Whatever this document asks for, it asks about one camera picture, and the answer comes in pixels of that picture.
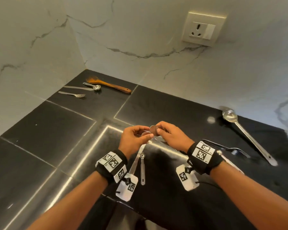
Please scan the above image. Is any person's right hand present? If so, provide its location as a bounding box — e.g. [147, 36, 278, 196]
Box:
[156, 121, 195, 154]

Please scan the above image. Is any person's left hand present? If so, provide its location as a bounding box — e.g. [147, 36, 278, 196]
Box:
[118, 125, 154, 161]

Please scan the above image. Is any large steel ladle spoon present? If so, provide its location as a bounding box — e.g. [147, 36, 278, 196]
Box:
[222, 109, 278, 167]

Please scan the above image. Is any orange wooden spatula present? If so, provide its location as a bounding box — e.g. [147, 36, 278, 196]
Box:
[86, 76, 132, 95]

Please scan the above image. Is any person's left forearm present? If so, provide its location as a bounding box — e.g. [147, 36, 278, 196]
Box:
[26, 171, 108, 230]

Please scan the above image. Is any person's right forearm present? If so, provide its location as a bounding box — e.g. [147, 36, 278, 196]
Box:
[210, 160, 288, 230]

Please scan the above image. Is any black left wristband with markers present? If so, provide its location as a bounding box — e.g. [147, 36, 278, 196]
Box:
[95, 150, 128, 185]

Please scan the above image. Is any black wristband with markers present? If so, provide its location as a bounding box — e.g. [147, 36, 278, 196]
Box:
[187, 141, 224, 176]
[95, 150, 128, 185]

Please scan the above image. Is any black right wristband with markers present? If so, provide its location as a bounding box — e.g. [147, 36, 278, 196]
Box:
[187, 141, 224, 176]

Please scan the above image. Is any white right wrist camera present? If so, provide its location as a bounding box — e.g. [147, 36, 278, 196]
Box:
[175, 164, 200, 192]

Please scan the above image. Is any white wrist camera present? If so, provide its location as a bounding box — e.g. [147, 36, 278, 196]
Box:
[116, 173, 139, 202]
[175, 164, 200, 192]

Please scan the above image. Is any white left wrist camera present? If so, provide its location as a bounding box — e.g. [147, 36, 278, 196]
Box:
[116, 173, 139, 202]

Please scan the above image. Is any empty white wall socket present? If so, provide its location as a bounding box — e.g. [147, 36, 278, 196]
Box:
[181, 11, 227, 47]

